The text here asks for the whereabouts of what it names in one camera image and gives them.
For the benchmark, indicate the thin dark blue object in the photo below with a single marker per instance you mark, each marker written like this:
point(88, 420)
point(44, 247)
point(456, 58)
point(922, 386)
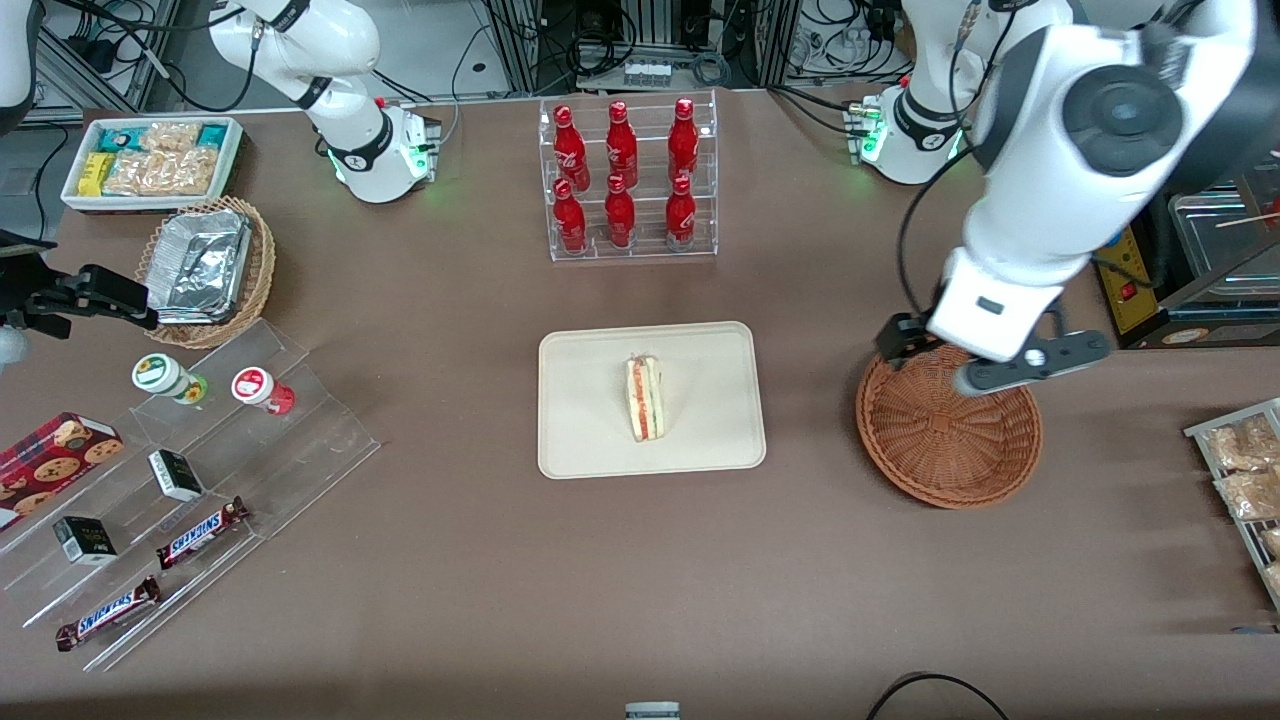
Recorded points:
point(1255, 629)

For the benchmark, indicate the green lid snack cup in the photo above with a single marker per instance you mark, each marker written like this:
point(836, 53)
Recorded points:
point(160, 373)

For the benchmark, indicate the small clear nut bag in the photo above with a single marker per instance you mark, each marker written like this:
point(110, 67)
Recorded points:
point(170, 136)

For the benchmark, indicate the yellow snack packet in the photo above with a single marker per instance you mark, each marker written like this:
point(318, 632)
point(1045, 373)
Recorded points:
point(95, 173)

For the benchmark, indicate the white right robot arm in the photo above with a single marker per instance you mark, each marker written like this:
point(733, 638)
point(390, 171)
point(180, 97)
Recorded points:
point(350, 110)

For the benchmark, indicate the silver foil container stack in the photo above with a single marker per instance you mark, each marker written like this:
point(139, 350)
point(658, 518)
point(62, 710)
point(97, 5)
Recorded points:
point(200, 265)

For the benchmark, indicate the triangular sandwich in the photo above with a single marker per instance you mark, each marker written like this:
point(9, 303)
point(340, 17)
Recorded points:
point(644, 400)

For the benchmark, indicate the white rectangular snack bin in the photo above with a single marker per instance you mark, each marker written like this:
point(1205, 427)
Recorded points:
point(150, 203)

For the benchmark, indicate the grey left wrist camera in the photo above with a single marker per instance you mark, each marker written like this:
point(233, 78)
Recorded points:
point(1030, 368)

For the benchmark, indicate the white power strip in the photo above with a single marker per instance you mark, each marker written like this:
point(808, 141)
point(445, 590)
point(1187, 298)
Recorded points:
point(647, 74)

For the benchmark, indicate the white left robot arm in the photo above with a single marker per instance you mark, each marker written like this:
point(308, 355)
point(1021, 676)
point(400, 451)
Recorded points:
point(1050, 180)

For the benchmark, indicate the light wicker basket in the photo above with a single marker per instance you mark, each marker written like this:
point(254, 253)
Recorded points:
point(262, 265)

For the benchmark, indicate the red lid snack cup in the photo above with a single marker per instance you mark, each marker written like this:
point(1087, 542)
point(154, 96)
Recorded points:
point(255, 386)

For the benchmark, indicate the red cola bottle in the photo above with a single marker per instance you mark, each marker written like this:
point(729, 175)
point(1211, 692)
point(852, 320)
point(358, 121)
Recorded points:
point(620, 215)
point(570, 220)
point(683, 138)
point(621, 140)
point(681, 215)
point(568, 145)

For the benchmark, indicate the Snickers chocolate bar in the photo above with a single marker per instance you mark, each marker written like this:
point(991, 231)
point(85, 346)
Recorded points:
point(108, 613)
point(200, 533)

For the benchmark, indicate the black food warmer appliance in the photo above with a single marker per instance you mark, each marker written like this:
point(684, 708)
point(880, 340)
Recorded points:
point(1125, 270)

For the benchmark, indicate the grey metal bracket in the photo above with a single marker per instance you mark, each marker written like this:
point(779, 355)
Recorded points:
point(652, 711)

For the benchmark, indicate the clear bag of crackers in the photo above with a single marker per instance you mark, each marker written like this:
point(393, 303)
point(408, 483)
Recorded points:
point(1274, 580)
point(1250, 495)
point(1272, 542)
point(1240, 445)

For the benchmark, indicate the clear acrylic bottle rack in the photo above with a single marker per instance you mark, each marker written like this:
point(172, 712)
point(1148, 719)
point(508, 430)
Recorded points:
point(645, 250)

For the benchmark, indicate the red plaid cookie box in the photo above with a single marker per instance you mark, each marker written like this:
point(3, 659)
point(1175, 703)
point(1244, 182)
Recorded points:
point(50, 465)

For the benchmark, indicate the clear acrylic stepped display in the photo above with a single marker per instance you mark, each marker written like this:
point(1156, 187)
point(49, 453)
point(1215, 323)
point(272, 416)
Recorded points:
point(300, 450)

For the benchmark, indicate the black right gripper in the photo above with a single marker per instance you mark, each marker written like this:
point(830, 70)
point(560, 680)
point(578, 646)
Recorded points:
point(52, 297)

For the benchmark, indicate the cream plastic serving tray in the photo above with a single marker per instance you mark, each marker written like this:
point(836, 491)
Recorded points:
point(590, 400)

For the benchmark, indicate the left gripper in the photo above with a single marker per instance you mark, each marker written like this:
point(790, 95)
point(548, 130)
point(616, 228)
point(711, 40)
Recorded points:
point(899, 336)

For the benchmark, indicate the teal snack packet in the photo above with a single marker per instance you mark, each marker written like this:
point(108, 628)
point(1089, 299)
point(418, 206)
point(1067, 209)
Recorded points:
point(122, 138)
point(213, 135)

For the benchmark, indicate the small black carton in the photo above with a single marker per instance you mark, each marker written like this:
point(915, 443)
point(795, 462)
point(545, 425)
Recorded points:
point(176, 475)
point(85, 540)

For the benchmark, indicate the brown round wicker basket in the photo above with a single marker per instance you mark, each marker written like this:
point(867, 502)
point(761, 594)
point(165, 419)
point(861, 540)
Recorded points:
point(940, 440)

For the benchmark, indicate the large clear nut bag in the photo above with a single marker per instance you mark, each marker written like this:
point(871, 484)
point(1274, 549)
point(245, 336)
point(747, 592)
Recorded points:
point(160, 172)

